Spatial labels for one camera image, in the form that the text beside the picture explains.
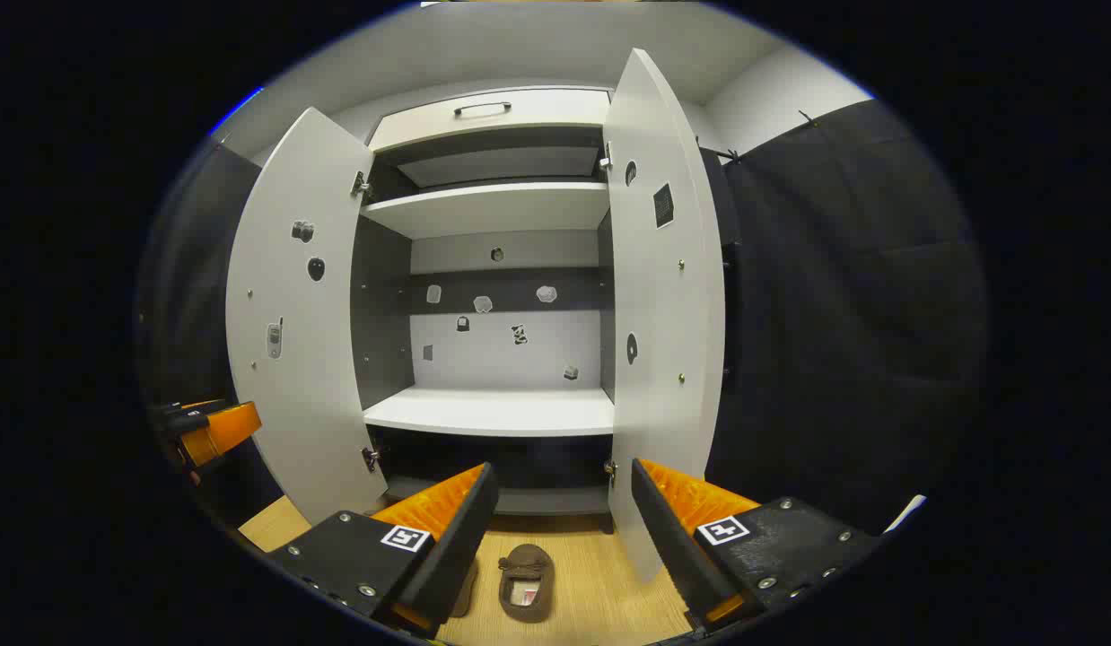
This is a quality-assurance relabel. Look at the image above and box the brown fuzzy shoe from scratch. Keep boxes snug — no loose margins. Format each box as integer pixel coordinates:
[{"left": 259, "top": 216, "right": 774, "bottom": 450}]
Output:
[
  {"left": 450, "top": 556, "right": 481, "bottom": 618},
  {"left": 499, "top": 544, "right": 555, "bottom": 624}
]

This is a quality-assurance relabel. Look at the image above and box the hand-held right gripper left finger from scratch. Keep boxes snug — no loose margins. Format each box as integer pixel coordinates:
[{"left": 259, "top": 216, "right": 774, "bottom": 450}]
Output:
[{"left": 267, "top": 462, "right": 500, "bottom": 640}]

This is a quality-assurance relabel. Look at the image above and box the white cabinet drawer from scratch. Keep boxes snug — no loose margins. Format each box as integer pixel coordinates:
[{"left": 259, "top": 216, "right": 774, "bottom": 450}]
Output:
[{"left": 369, "top": 88, "right": 610, "bottom": 152}]

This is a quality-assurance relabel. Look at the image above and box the black backdrop cloth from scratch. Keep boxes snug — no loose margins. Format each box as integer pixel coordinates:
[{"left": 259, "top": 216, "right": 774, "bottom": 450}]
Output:
[{"left": 136, "top": 97, "right": 989, "bottom": 539}]

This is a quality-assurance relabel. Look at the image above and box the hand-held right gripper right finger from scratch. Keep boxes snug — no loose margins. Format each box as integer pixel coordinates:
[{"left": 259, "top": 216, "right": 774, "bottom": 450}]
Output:
[{"left": 631, "top": 458, "right": 879, "bottom": 633}]

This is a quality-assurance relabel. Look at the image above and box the white cabinet door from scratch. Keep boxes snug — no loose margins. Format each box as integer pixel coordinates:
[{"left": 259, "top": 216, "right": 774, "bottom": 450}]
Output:
[
  {"left": 225, "top": 108, "right": 389, "bottom": 527},
  {"left": 602, "top": 48, "right": 727, "bottom": 584}
]

